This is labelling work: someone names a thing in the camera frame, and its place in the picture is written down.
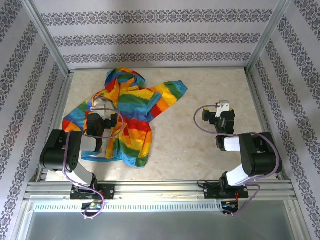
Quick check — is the grey metal sheet panel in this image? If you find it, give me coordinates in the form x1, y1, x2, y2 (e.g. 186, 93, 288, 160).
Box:
14, 199, 305, 240

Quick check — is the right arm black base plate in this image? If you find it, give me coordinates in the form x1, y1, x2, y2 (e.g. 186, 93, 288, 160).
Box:
202, 182, 250, 200

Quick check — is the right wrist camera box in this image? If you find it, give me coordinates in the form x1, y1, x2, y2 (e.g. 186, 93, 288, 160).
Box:
215, 100, 230, 118

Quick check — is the aluminium mounting rail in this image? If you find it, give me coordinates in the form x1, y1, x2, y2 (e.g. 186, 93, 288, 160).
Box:
23, 180, 298, 201

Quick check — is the aluminium frame crossbar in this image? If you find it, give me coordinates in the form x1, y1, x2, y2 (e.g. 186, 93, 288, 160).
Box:
68, 66, 248, 73

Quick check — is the aluminium frame post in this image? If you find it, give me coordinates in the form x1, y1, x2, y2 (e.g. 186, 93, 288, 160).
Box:
21, 0, 72, 77
244, 0, 293, 75

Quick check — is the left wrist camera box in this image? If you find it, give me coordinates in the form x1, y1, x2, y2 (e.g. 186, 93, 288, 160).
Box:
90, 103, 108, 112

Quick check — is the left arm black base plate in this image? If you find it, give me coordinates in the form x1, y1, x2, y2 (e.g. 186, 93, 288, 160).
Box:
70, 183, 116, 201

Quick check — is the aluminium frame side rail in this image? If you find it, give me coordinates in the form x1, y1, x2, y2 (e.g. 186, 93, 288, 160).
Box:
244, 71, 295, 182
27, 71, 75, 186

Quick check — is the slotted white cable duct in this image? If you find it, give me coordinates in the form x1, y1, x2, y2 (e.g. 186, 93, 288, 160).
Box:
32, 201, 225, 213

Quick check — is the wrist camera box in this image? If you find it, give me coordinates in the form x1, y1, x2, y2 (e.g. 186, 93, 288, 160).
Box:
215, 100, 230, 118
90, 103, 108, 112

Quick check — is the rainbow striped hooded jacket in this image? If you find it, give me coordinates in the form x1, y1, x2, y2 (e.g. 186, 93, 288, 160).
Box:
61, 66, 189, 169

